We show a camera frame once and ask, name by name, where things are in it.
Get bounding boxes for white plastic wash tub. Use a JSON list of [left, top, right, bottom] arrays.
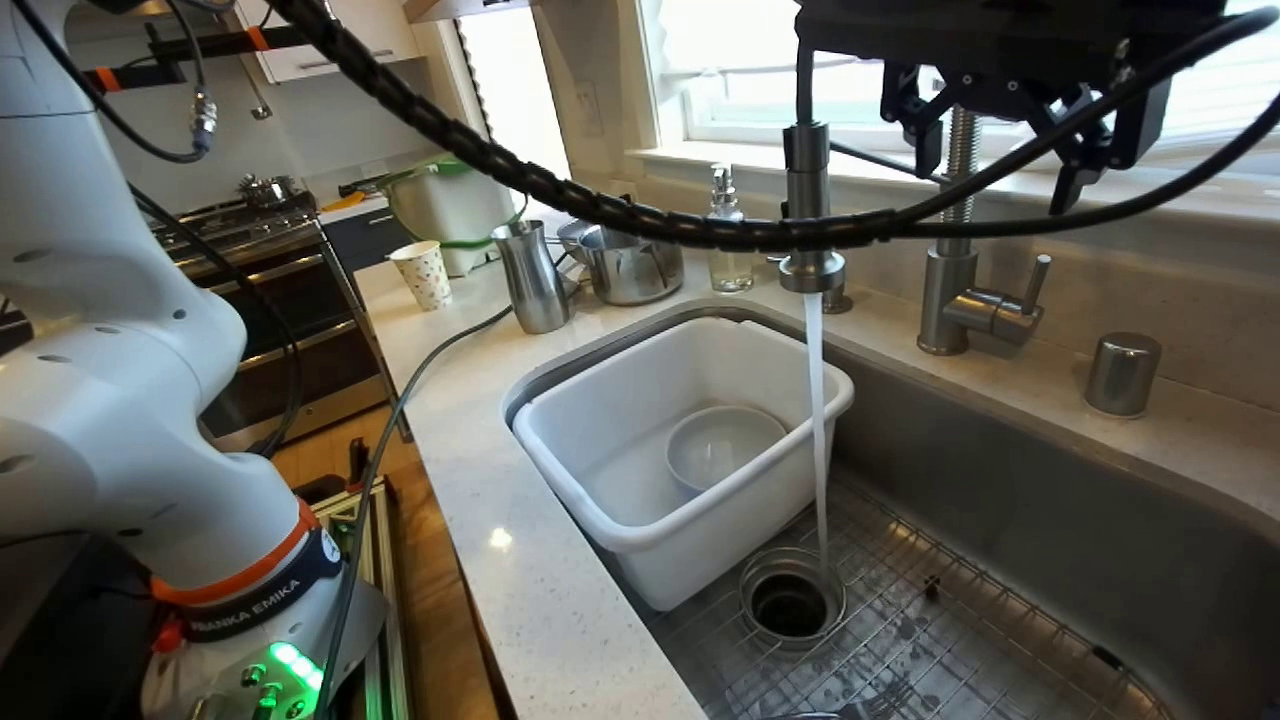
[[506, 313, 858, 614]]

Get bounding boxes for gray bowl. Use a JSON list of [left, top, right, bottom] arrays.
[[662, 401, 794, 500]]

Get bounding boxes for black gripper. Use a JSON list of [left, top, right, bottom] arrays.
[[794, 0, 1230, 215]]

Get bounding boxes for wire sink grid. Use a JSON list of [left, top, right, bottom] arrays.
[[650, 464, 1175, 720]]

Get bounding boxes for sink drain strainer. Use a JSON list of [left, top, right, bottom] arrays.
[[739, 551, 849, 650]]

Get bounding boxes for white container green lid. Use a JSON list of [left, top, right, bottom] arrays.
[[385, 156, 529, 279]]

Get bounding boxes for stainless steel pot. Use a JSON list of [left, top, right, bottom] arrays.
[[564, 220, 689, 313]]

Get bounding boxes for stainless steel stove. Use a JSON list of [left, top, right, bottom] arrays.
[[145, 173, 403, 450]]

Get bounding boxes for steel faucet handle lever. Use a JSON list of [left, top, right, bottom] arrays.
[[1009, 252, 1057, 332]]

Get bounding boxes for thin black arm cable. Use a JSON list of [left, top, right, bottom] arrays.
[[10, 0, 222, 168]]

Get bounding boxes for thin gray counter cable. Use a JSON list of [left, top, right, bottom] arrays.
[[310, 299, 523, 720]]

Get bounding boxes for stainless steel sink basin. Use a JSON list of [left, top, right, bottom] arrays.
[[505, 290, 1280, 720]]

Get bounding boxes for steel pull-down kitchen faucet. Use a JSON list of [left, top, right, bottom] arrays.
[[775, 35, 1057, 358]]

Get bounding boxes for clear soap pump bottle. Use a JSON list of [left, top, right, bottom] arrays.
[[700, 161, 762, 296]]

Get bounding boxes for white paper cup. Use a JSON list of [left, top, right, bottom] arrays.
[[386, 236, 457, 315]]

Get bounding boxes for black bar orange tape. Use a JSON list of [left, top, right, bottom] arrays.
[[76, 11, 355, 94]]

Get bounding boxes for stainless steel pitcher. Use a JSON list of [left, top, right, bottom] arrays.
[[490, 215, 575, 334]]

